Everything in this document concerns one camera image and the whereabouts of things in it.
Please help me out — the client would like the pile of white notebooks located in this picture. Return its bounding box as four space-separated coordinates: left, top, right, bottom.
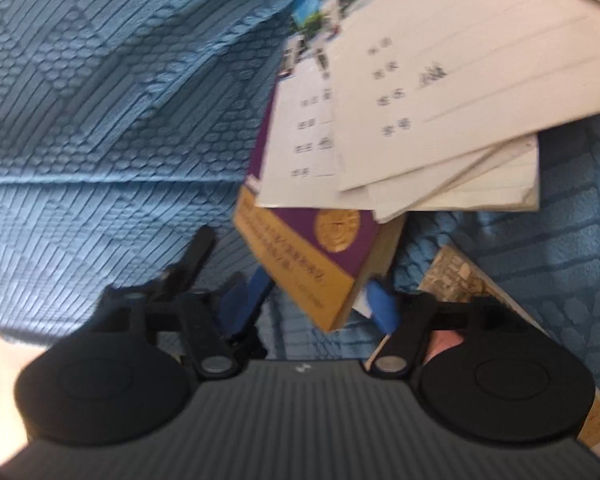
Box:
367 132 541 224

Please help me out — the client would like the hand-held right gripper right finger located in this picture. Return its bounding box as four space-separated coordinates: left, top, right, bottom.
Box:
365 280 541 380

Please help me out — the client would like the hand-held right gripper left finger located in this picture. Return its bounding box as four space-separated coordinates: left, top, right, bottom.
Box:
100 272 253 378

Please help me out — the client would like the blue textured blanket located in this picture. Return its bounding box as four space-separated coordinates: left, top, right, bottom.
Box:
0 0 600 411

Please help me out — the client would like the tan and grey illustrated book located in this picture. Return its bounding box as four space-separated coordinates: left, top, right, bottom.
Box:
417 245 600 466

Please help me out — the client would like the purple and gold book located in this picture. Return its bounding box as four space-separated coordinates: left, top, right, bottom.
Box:
232 105 406 333

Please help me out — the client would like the white notebook with photo cover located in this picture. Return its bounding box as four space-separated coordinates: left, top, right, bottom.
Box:
254 35 341 209
290 0 600 193

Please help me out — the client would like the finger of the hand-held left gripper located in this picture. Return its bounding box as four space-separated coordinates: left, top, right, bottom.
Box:
240 267 277 361
155 225 217 289

